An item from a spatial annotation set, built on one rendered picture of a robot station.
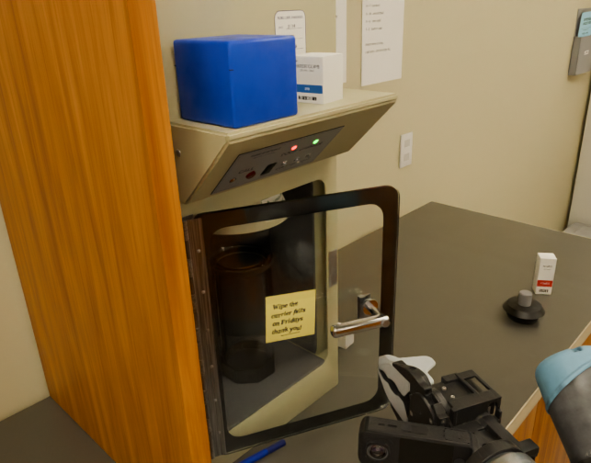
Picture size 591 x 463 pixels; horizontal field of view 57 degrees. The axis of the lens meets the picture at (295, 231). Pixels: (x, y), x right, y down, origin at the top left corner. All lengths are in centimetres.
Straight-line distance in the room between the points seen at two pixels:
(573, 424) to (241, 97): 47
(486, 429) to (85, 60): 57
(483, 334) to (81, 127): 95
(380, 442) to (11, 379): 79
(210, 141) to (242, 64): 9
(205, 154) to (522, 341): 89
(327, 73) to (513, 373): 73
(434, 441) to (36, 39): 62
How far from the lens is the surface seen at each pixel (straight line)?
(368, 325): 80
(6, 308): 113
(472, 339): 128
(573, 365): 63
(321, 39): 85
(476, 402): 63
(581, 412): 62
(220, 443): 90
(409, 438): 60
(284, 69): 64
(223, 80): 60
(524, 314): 134
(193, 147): 63
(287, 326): 81
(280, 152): 69
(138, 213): 61
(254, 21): 75
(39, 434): 113
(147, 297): 66
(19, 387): 121
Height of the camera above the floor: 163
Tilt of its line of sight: 23 degrees down
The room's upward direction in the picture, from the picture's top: 2 degrees counter-clockwise
